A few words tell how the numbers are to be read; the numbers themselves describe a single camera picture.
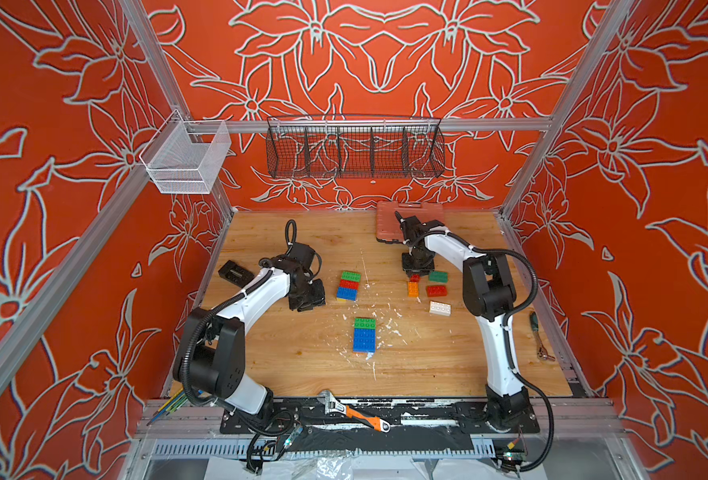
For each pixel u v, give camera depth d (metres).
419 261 0.87
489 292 0.59
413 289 0.95
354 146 0.98
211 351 0.44
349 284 0.95
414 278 0.98
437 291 0.94
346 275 0.97
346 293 0.92
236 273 0.97
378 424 0.71
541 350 0.83
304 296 0.75
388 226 1.07
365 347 0.81
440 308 0.90
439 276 0.98
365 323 0.86
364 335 0.84
